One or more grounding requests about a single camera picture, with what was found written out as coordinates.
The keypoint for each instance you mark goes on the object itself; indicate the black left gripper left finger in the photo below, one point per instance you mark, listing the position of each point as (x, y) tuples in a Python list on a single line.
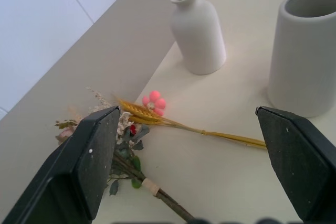
[(78, 166)]

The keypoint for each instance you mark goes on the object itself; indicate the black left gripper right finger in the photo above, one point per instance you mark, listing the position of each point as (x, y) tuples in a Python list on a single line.
[(296, 166)]

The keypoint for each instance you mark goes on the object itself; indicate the grey cylindrical ceramic vase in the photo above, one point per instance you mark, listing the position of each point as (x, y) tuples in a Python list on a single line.
[(302, 53)]

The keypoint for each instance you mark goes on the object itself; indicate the white bottle-shaped ceramic vase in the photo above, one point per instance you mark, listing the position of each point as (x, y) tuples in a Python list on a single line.
[(198, 30)]

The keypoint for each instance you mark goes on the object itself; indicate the mixed dried flower bouquet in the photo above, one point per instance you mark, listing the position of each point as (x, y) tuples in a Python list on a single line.
[(131, 140)]

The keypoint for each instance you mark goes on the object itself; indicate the pink flower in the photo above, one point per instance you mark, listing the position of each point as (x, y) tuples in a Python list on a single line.
[(155, 102)]

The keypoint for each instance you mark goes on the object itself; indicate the yellow wheat stalk bundle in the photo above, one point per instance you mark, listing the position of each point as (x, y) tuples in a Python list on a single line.
[(168, 121)]

